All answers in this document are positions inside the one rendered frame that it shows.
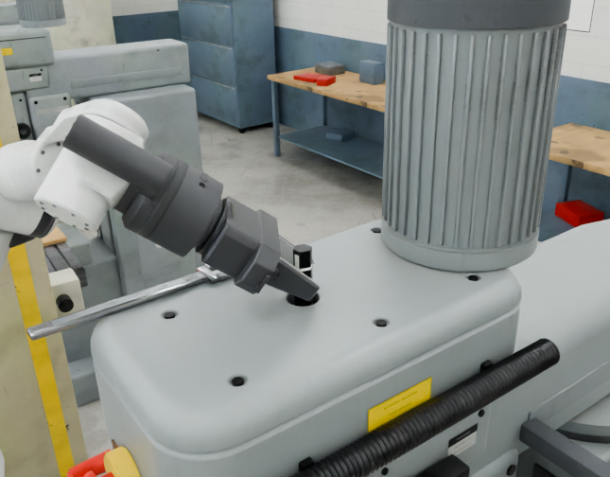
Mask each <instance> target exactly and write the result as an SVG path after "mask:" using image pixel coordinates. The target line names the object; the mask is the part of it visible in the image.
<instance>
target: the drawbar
mask: <svg viewBox="0 0 610 477"><path fill-rule="evenodd" d="M295 255H296V256H299V269H304V268H310V267H311V265H312V246H309V245H306V244H300V245H295V246H294V248H293V266H294V267H295ZM302 273H303V274H305V275H307V276H308V277H309V278H311V279H312V280H313V274H312V268H311V270H308V271H303V272H302ZM294 298H295V306H299V307H306V306H311V305H313V298H312V299H311V301H306V300H304V299H302V298H299V297H297V296H294Z"/></svg>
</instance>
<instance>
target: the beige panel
mask: <svg viewBox="0 0 610 477"><path fill-rule="evenodd" d="M20 141H21V140H20V136H19V132H18V127H17V123H16V118H15V113H14V110H13V105H12V100H11V95H10V91H9V83H8V79H7V74H6V69H5V65H4V61H3V56H2V52H1V47H0V149H1V148H2V147H4V146H6V145H8V144H11V143H15V142H20ZM56 318H58V313H57V309H56V305H55V300H54V295H53V292H52V287H51V282H50V278H49V273H48V269H47V264H46V260H45V255H44V248H43V243H42V239H41V238H35V239H34V240H31V241H28V242H26V243H23V244H21V245H18V246H16V247H13V248H10V250H9V253H8V256H7V258H6V261H5V263H4V265H3V268H2V270H1V272H0V450H1V452H2V453H3V456H4V459H5V477H67V472H69V471H68V469H70V468H72V467H74V466H76V465H78V464H80V463H82V462H84V461H86V460H88V455H87V450H86V447H85V442H84V437H83V432H82V428H81V424H80V419H79V415H78V406H77V403H76V398H75V393H74V389H73V384H72V380H71V376H70V371H69V366H68V362H67V358H66V353H65V348H64V344H63V339H62V335H61V331H60V332H57V333H54V334H51V335H49V336H46V337H43V338H41V339H38V340H35V341H32V340H31V339H30V337H29V336H28V334H27V333H26V329H27V328H28V327H33V326H36V325H38V324H41V323H44V322H47V321H50V320H53V319H56Z"/></svg>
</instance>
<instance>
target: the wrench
mask: <svg viewBox="0 0 610 477"><path fill-rule="evenodd" d="M213 271H216V269H215V268H213V267H211V266H209V265H207V264H204V266H201V267H198V268H197V272H196V273H193V274H189V275H186V276H183V277H180V278H177V279H173V280H170V281H167V282H165V283H162V284H159V285H156V286H153V287H150V288H147V289H144V290H141V291H137V292H134V293H131V294H128V295H125V296H122V297H119V298H116V299H114V300H111V301H108V302H105V303H102V304H99V305H96V306H92V307H89V308H87V309H82V310H79V311H76V312H73V313H70V314H67V315H64V316H62V317H59V318H56V319H53V320H50V321H47V322H44V323H41V324H38V325H36V326H33V327H28V328H27V329H26V333H27V334H28V336H29V337H30V339H31V340H32V341H35V340H38V339H41V338H43V337H46V336H49V335H51V334H54V333H57V332H60V331H63V330H66V329H68V328H71V327H76V326H79V325H82V324H85V323H88V322H91V321H93V320H95V319H98V318H101V317H104V316H107V315H110V314H113V313H116V312H119V311H121V310H124V309H129V308H132V307H134V306H137V305H140V304H143V303H146V302H148V301H151V300H154V299H157V298H160V297H163V296H166V295H169V294H172V293H174V292H178V291H181V290H184V289H187V288H190V287H193V286H196V285H199V284H201V283H204V282H206V281H208V282H210V283H211V284H215V283H218V282H219V281H220V282H222V281H225V280H228V279H231V278H232V277H230V276H229V275H227V274H224V273H222V272H220V273H217V274H214V273H213Z"/></svg>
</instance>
